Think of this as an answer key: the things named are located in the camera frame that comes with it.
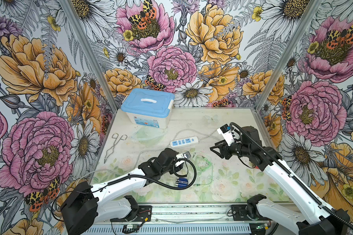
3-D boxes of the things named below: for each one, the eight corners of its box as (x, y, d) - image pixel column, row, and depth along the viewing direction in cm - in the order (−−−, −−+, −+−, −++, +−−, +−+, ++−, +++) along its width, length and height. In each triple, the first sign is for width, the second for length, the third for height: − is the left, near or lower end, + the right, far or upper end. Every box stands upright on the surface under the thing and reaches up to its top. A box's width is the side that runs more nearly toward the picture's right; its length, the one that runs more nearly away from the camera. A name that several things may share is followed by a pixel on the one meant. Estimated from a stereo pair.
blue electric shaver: (175, 187, 84) (175, 185, 82) (175, 180, 87) (175, 177, 84) (187, 187, 84) (188, 185, 82) (187, 180, 87) (187, 177, 84)
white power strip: (171, 148, 100) (170, 145, 98) (169, 142, 103) (169, 140, 101) (198, 142, 103) (199, 140, 101) (196, 137, 106) (197, 134, 104)
